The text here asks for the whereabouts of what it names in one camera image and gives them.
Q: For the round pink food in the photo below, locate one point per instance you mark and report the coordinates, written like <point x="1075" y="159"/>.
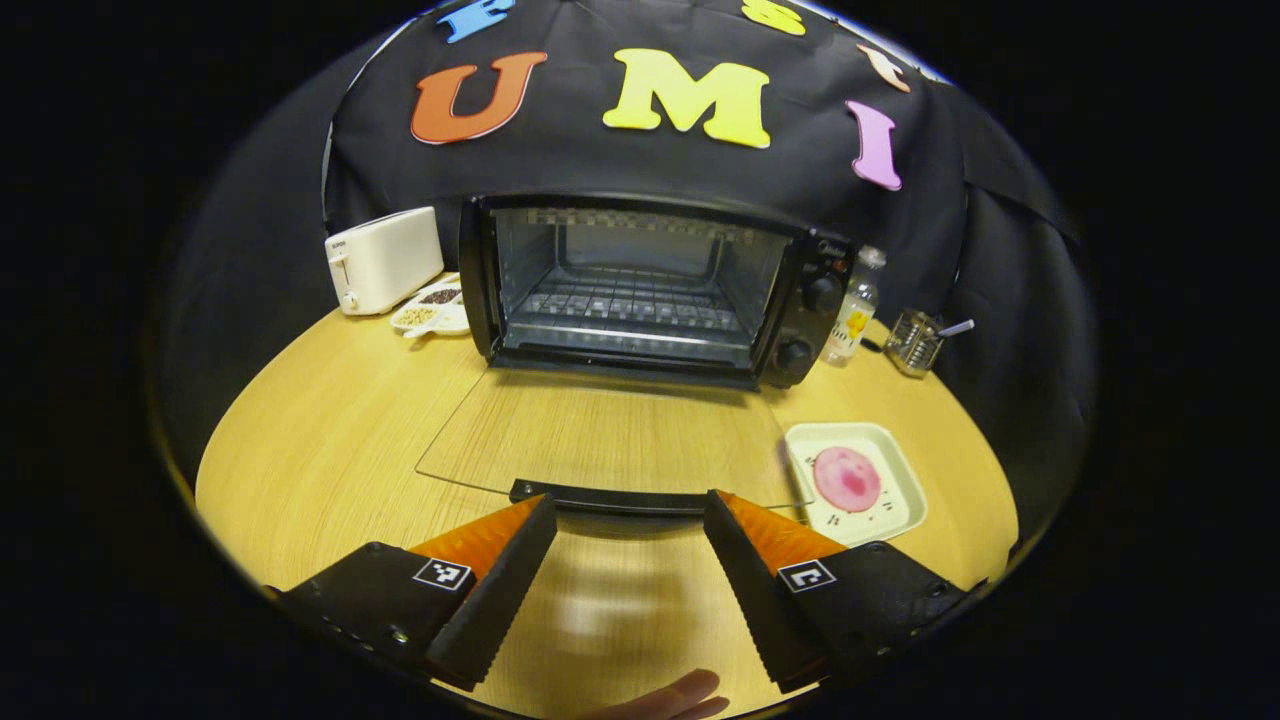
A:
<point x="847" y="480"/>

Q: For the black backdrop cloth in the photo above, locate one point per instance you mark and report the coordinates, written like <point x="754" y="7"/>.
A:
<point x="600" y="160"/>

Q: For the white toaster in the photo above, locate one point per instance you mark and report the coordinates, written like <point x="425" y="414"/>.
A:
<point x="385" y="260"/>

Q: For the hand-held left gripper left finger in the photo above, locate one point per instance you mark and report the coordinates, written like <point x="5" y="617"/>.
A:
<point x="490" y="600"/>

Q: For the metal oven rack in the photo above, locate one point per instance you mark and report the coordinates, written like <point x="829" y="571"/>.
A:
<point x="630" y="310"/>

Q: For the clear plastic bottle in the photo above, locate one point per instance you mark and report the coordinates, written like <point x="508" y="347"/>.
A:
<point x="855" y="310"/>

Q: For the black electric oven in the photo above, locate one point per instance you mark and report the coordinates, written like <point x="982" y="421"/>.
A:
<point x="810" y="300"/>

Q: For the white divided snack dish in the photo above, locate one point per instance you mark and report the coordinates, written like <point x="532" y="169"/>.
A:
<point x="440" y="320"/>

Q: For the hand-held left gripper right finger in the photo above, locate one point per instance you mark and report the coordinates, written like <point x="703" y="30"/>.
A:
<point x="760" y="600"/>

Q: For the pale square plate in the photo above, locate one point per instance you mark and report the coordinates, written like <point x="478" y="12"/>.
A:
<point x="900" y="510"/>

